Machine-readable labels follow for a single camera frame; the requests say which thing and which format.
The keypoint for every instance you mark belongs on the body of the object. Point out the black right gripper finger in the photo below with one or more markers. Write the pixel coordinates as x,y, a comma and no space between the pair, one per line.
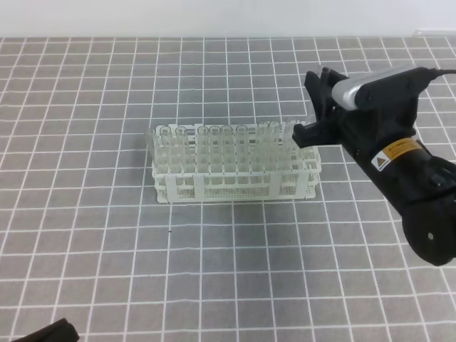
333,78
321,133

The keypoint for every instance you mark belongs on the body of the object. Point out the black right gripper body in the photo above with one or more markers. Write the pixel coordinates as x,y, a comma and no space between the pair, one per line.
386,130

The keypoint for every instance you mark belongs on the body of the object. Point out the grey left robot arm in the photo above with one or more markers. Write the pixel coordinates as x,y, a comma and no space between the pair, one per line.
46,327

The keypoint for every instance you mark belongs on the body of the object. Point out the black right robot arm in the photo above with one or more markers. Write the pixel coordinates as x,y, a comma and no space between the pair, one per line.
419,185

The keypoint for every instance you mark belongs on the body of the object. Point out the white test tube rack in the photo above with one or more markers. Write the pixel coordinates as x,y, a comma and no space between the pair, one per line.
298,182

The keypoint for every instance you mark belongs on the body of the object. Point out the grey checked tablecloth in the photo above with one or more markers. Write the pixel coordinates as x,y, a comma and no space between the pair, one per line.
84,238

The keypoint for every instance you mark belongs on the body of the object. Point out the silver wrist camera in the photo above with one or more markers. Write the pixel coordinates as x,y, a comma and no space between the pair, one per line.
371,90

